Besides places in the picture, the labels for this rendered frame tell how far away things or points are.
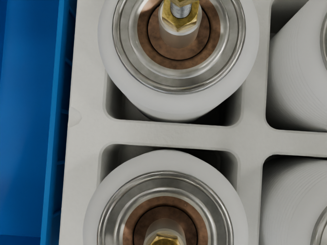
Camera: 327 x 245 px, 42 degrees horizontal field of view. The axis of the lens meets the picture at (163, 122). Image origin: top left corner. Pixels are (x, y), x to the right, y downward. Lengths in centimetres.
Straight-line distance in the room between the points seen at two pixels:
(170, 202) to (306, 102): 11
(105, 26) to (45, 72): 27
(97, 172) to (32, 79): 23
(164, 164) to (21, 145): 30
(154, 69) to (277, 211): 13
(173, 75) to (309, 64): 8
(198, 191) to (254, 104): 10
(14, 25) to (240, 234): 38
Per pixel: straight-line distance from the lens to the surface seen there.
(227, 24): 25
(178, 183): 24
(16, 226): 53
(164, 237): 21
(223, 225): 24
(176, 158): 24
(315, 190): 26
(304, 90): 28
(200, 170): 24
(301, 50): 26
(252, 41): 25
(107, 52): 25
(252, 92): 32
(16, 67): 53
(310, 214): 26
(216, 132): 31
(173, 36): 22
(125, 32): 25
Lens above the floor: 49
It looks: 87 degrees down
